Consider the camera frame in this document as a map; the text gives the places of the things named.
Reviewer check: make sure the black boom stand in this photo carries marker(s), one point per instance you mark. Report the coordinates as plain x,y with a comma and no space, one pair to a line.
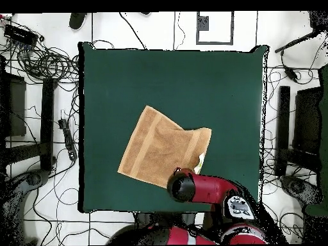
294,42

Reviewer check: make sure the black electronics box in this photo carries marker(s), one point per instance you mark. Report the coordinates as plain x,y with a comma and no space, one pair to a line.
20,34

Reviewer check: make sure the black oval object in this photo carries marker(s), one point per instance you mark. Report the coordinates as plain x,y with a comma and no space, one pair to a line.
77,20

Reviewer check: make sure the black stand bar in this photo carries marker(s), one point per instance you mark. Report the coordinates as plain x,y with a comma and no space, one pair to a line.
47,123
284,123

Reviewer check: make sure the black power adapter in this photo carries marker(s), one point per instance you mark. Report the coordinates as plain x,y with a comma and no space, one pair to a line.
290,73

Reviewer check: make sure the orange terry towel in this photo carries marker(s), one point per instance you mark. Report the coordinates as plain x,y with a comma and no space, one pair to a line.
159,153

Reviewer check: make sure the dark green table cloth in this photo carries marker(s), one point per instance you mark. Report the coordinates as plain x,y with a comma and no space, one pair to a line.
179,89

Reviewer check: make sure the black chair base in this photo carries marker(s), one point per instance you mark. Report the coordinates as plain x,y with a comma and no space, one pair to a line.
297,188
33,179

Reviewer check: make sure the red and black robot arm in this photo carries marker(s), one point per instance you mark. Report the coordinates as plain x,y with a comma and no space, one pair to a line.
212,188

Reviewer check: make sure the grey square frame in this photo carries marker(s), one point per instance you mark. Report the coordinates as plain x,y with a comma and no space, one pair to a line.
215,43

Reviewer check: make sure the dark flat panel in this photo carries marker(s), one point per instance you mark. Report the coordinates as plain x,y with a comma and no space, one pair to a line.
306,120
16,107

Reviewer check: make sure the black power strip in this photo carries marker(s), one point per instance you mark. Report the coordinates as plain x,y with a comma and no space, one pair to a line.
68,135

